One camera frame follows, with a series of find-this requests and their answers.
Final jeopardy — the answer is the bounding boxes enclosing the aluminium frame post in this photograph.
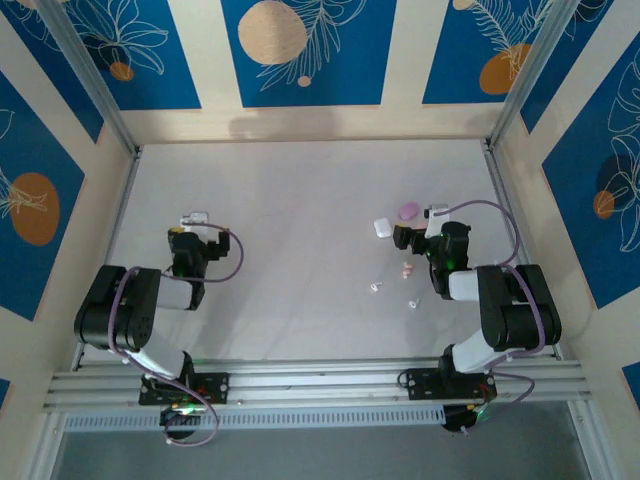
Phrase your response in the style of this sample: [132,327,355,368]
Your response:
[485,0,575,151]
[37,0,142,157]

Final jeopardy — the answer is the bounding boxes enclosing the black base electronics module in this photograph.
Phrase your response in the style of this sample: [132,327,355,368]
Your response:
[442,403,489,435]
[159,405,201,441]

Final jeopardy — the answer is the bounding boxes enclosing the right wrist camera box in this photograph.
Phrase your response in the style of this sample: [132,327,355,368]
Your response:
[423,202,450,238]

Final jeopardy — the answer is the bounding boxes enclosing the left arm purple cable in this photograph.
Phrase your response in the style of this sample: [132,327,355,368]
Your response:
[108,225,245,446]

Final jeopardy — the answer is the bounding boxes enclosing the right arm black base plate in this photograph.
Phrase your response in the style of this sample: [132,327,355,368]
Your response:
[403,368,498,401]

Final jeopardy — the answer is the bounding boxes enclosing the aluminium side rail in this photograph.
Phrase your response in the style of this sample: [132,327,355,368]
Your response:
[482,139,564,361]
[72,149,144,371]

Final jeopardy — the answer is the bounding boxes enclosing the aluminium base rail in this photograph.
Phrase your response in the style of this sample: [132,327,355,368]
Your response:
[42,357,591,414]

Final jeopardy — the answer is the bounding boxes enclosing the grey slotted cable duct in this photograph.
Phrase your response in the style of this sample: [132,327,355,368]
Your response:
[62,407,446,431]

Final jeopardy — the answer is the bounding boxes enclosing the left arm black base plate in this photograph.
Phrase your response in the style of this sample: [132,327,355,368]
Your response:
[138,372,230,406]

